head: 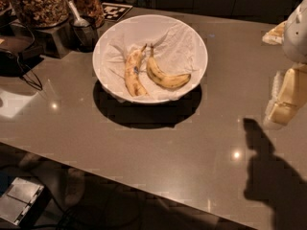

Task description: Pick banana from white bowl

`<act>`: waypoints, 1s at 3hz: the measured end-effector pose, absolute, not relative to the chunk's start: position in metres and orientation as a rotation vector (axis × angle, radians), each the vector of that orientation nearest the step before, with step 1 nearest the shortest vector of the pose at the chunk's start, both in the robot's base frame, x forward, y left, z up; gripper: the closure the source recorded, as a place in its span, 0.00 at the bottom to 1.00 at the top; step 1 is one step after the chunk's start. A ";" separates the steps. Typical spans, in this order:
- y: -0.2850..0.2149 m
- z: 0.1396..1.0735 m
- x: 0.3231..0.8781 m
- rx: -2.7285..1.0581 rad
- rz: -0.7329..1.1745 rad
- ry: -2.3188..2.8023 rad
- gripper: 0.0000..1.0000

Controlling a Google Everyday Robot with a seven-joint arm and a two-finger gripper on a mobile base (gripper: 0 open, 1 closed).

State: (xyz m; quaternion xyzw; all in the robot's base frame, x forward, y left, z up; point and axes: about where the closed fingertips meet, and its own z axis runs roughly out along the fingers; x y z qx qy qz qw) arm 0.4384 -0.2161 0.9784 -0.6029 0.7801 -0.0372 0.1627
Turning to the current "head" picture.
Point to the small glass snack jar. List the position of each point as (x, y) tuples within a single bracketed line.
[(93, 9)]

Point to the black device with cable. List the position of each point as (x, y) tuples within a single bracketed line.
[(20, 54)]

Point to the grey box on floor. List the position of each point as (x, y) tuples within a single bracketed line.
[(21, 201)]

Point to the large glass nut jar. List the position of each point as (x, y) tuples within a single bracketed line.
[(41, 13)]

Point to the white plastic spoon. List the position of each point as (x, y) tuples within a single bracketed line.
[(78, 21)]

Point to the metal block stand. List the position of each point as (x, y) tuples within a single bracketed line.
[(57, 42)]

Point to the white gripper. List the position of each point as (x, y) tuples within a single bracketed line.
[(296, 35)]

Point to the black white fiducial marker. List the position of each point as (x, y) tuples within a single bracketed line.
[(114, 12)]

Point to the white bowl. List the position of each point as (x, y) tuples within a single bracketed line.
[(152, 22)]

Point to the white paper towel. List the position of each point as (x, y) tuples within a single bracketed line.
[(174, 50)]

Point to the black cup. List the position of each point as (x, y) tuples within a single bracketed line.
[(85, 37)]

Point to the yellow banana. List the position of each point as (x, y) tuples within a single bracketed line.
[(162, 79), (131, 76)]

